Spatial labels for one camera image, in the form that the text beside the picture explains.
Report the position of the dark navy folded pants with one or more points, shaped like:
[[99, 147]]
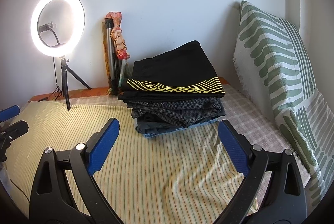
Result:
[[150, 128]]

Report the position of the white ring light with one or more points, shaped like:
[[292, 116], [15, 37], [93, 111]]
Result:
[[56, 26]]

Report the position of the folded tripod with colourful scarf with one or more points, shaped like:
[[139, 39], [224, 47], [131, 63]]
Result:
[[116, 50]]

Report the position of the light blue folded jeans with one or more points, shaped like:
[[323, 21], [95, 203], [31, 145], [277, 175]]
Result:
[[150, 133]]

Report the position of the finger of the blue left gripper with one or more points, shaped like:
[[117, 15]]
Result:
[[9, 113]]

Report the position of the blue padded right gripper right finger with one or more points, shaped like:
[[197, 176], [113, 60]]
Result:
[[237, 147]]

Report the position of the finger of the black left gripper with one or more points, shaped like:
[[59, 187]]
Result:
[[14, 131]]

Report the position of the black ring light tripod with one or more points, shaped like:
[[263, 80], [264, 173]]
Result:
[[64, 71]]

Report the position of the green white patterned pillow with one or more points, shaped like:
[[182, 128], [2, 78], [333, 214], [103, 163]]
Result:
[[274, 68]]

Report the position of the yellow striped blanket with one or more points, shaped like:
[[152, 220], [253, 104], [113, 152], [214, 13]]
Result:
[[182, 177]]

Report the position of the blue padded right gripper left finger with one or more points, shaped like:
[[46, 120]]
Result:
[[100, 144]]

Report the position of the grey tweed folded pants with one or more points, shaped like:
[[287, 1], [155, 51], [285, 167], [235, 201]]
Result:
[[175, 114]]

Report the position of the black pants with yellow pattern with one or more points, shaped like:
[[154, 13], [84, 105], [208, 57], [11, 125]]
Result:
[[179, 74]]

